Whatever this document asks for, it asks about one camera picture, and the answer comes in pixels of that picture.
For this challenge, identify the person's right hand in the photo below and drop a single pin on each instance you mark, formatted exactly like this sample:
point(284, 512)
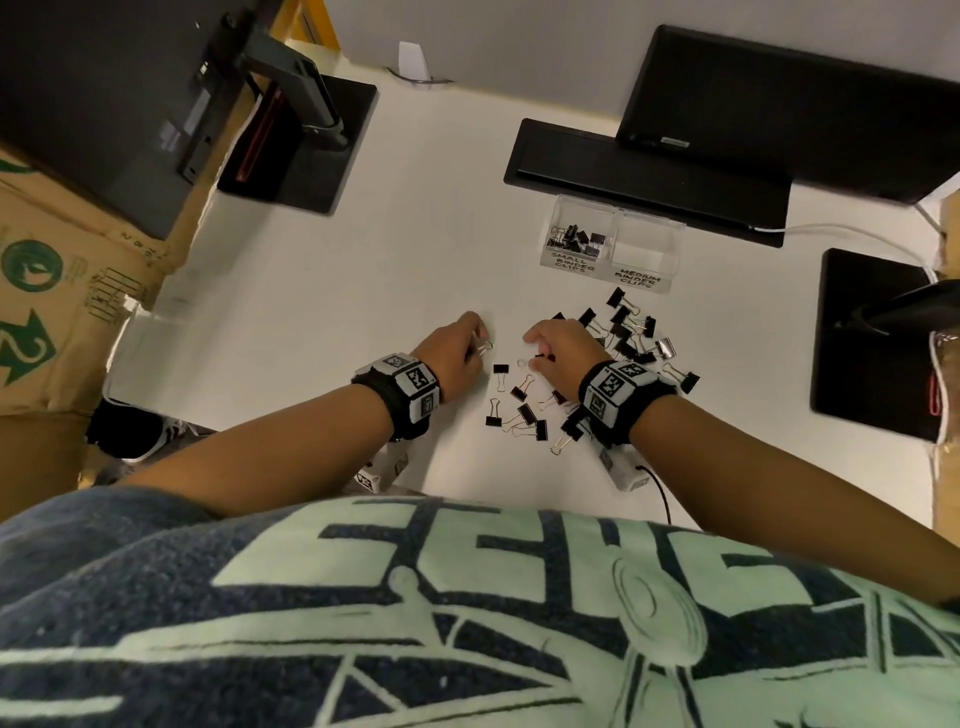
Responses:
point(574, 356)

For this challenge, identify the person's left hand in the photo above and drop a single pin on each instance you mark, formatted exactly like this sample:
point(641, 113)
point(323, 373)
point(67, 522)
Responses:
point(454, 352)

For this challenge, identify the small black binder clip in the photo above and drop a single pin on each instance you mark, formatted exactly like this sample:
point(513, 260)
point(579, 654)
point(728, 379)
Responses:
point(484, 346)

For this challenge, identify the pile of black binder clips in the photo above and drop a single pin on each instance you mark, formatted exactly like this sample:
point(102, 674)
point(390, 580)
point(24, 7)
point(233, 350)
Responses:
point(527, 412)

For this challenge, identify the heap of small binder clips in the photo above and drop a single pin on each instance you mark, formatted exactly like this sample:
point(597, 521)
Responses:
point(577, 238)

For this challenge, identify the clear two-compartment plastic box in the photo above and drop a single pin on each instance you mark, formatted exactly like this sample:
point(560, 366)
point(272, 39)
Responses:
point(645, 251)

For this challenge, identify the person's right forearm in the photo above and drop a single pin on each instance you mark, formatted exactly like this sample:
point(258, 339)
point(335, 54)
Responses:
point(787, 487)

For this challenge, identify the person's left forearm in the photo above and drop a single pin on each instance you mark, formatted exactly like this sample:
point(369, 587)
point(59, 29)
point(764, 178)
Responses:
point(262, 450)

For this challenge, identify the person's black shoe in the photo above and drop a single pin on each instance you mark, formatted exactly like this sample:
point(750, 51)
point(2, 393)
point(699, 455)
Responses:
point(127, 431)

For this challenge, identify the brown cardboard box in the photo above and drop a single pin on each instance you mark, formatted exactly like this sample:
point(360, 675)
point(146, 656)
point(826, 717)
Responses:
point(949, 480)

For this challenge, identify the black right wristband with markers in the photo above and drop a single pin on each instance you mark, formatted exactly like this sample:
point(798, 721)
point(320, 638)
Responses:
point(626, 401)

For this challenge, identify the black wristband with markers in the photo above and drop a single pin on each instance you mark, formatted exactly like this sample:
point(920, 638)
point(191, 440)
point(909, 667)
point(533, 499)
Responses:
point(626, 401)
point(397, 394)

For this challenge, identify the black left wristband with markers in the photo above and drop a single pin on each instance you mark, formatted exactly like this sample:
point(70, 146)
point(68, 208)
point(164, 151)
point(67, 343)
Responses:
point(397, 394)

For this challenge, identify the black centre monitor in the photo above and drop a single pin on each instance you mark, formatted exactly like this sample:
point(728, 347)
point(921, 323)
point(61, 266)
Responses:
point(637, 180)

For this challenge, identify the black monitor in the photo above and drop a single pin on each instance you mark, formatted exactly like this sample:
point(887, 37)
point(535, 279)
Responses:
point(637, 180)
point(90, 97)

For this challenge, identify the black monitor stand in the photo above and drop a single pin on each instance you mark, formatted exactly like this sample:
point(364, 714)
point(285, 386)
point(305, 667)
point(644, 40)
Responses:
point(862, 360)
point(322, 165)

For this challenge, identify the grey shirt with green print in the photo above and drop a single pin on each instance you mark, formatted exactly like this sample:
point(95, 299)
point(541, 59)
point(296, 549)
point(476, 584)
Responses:
point(450, 622)

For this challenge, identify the small white paper card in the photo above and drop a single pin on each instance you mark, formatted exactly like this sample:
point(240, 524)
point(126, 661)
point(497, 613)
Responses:
point(412, 60)

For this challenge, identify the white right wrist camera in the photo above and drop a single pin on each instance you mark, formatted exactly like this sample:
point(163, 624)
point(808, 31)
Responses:
point(626, 472)

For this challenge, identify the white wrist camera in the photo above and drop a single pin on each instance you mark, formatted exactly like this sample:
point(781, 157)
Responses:
point(379, 472)
point(626, 472)

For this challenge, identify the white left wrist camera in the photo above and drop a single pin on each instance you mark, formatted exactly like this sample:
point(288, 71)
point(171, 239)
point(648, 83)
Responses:
point(379, 472)

